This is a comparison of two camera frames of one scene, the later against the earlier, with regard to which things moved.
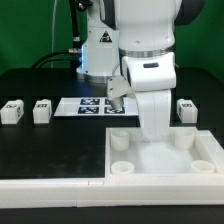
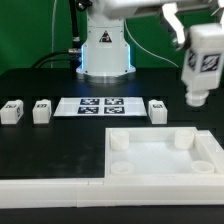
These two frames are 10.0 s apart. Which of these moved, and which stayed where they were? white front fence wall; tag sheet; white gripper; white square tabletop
Moved: white gripper
Stayed: tag sheet; white front fence wall; white square tabletop
